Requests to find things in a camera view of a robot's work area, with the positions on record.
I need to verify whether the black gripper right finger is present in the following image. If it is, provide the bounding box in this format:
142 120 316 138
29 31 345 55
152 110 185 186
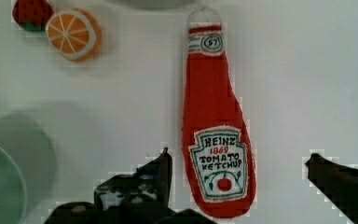
305 153 358 224

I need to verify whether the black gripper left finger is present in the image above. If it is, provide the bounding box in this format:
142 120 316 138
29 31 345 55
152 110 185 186
94 147 172 215

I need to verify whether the red plush ketchup bottle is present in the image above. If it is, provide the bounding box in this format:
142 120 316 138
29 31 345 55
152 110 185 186
182 7 256 218

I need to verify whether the green mug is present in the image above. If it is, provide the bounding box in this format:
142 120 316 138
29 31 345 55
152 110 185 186
0 116 57 224

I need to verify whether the orange slice toy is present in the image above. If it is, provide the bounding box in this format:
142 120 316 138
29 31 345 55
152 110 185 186
46 8 103 62

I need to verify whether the red strawberry toy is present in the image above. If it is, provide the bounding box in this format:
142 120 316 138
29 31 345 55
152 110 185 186
12 0 54 32

